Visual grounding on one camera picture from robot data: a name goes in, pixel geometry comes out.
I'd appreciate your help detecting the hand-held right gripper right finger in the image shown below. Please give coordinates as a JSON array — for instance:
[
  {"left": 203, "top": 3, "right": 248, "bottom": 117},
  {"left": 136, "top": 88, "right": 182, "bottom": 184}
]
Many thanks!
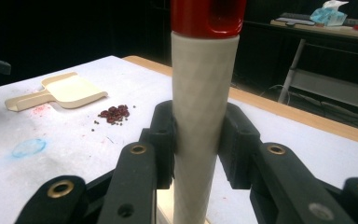
[{"left": 218, "top": 102, "right": 262, "bottom": 190}]

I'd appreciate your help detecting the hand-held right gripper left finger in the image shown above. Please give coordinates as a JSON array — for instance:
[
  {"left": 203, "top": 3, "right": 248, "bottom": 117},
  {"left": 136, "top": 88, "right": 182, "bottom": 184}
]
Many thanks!
[{"left": 139, "top": 100, "right": 177, "bottom": 190}]

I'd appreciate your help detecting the pile of red beans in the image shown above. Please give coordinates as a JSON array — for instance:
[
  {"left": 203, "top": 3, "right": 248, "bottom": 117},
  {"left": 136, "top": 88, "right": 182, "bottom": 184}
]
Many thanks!
[{"left": 91, "top": 104, "right": 137, "bottom": 133}]

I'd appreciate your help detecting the white brush with red-capped handle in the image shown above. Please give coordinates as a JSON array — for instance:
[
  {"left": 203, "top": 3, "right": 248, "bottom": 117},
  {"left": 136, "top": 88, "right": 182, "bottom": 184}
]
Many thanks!
[{"left": 157, "top": 0, "right": 248, "bottom": 224}]

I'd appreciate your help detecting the beige plastic dustpan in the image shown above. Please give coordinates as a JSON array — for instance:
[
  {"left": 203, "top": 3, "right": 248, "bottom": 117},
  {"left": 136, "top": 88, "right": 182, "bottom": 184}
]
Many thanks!
[{"left": 4, "top": 72, "right": 109, "bottom": 113}]

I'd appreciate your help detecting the white table cover board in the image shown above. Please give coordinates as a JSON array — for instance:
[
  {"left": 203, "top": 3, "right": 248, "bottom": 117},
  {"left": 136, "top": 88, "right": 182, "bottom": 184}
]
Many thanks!
[{"left": 0, "top": 55, "right": 358, "bottom": 224}]

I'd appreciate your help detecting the black keyboard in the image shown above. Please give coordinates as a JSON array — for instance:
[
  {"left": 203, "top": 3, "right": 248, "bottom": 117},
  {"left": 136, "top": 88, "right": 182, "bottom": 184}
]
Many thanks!
[{"left": 279, "top": 12, "right": 358, "bottom": 27}]

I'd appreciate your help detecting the blue tissue pack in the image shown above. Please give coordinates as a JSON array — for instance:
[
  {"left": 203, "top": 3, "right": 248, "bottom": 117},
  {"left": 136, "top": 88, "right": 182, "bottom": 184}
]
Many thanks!
[{"left": 310, "top": 0, "right": 350, "bottom": 28}]

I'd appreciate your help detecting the white desk frame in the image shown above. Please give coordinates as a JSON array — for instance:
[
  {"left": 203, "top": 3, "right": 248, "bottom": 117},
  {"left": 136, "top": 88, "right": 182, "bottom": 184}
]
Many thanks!
[{"left": 269, "top": 18, "right": 358, "bottom": 114}]

